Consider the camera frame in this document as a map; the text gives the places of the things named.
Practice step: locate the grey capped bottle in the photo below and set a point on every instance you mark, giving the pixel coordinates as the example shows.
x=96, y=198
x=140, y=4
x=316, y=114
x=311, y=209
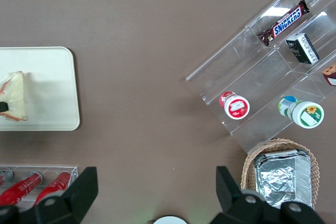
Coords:
x=4, y=176

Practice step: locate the clear acrylic tiered display shelf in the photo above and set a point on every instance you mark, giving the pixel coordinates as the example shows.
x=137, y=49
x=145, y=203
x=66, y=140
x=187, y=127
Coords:
x=236, y=58

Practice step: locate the brown cookie snack box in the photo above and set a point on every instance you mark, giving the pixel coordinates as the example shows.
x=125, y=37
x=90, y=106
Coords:
x=330, y=74

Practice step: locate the Snickers chocolate bar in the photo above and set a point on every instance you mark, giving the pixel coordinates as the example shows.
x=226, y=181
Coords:
x=286, y=23

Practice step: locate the woven wicker basket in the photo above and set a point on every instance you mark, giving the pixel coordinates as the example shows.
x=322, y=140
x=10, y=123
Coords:
x=265, y=145

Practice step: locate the aluminium foil food container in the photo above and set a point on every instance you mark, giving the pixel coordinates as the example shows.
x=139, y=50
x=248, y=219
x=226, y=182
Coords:
x=283, y=176

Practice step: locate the red strawberry yogurt cup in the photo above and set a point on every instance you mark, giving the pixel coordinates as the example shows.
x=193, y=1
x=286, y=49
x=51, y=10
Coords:
x=236, y=107

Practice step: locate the green sunflower yogurt cup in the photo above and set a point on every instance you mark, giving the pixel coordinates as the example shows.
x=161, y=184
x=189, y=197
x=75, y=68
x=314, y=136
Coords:
x=307, y=113

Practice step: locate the white round disc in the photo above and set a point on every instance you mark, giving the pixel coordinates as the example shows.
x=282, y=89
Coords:
x=170, y=220

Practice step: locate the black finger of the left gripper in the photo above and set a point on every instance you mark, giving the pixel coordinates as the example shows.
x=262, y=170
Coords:
x=3, y=107

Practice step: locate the clear acrylic bottle holder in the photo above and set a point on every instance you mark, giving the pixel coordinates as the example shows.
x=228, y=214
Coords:
x=52, y=169

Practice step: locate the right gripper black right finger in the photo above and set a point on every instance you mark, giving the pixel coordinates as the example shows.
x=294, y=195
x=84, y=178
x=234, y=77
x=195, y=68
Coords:
x=231, y=197

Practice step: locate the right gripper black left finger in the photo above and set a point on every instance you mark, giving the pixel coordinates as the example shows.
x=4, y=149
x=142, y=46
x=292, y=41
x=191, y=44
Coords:
x=76, y=195

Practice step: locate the red soda bottle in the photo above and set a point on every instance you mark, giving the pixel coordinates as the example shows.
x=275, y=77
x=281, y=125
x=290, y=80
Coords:
x=23, y=187
x=55, y=185

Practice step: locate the cream rectangular plastic tray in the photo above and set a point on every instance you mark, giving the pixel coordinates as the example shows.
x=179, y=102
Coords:
x=52, y=90

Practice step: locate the small black drink carton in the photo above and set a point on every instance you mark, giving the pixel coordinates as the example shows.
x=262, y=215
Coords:
x=302, y=49

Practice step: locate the triangular sandwich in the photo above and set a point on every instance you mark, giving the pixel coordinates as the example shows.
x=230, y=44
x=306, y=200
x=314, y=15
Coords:
x=15, y=93

